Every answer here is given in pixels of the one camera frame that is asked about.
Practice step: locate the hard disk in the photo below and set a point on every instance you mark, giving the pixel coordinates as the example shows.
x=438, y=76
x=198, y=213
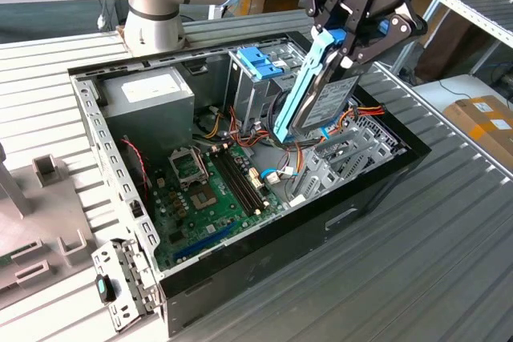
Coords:
x=320, y=105

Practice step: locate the grey metal disk bay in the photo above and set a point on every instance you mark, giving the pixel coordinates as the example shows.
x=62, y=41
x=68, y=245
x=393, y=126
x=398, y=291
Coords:
x=306, y=175

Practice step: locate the white side table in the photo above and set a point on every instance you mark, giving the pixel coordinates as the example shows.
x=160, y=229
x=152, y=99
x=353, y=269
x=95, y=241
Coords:
x=433, y=95

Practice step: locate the labelled cardboard box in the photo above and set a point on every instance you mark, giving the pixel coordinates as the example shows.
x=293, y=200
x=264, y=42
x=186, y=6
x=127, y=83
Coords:
x=465, y=117

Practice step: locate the grey metal drive cage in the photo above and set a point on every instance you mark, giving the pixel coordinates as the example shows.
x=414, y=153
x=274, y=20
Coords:
x=250, y=105

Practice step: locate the black RAM slot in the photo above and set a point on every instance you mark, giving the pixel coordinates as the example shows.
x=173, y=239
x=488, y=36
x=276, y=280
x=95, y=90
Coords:
x=245, y=182
x=233, y=182

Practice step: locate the grey power supply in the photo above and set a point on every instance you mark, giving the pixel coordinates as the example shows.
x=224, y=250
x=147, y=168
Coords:
x=152, y=121

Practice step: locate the green motherboard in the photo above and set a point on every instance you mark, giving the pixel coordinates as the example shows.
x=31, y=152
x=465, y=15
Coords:
x=228, y=222

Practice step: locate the black PC case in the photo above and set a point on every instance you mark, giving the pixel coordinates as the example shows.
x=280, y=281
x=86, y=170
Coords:
x=280, y=254

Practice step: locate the blue expansion slot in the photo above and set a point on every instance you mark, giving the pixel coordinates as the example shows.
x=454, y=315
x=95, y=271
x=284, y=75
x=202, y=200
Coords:
x=204, y=242

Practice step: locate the grey parts rack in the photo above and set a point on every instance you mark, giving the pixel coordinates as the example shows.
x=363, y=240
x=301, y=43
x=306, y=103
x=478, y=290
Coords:
x=48, y=214

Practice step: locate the black teal latch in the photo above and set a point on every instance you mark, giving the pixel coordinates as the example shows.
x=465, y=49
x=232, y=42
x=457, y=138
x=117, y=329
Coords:
x=105, y=290

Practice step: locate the green RAM stick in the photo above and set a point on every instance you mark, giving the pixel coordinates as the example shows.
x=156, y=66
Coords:
x=8, y=258

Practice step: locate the metal slat shelf frame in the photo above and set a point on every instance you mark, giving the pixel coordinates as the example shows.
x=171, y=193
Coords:
x=481, y=1

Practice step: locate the blue plastic drive bracket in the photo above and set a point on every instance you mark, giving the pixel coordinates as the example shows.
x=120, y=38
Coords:
x=256, y=62

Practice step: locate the grey slot retention bracket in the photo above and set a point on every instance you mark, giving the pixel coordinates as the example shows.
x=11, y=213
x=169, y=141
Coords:
x=140, y=268

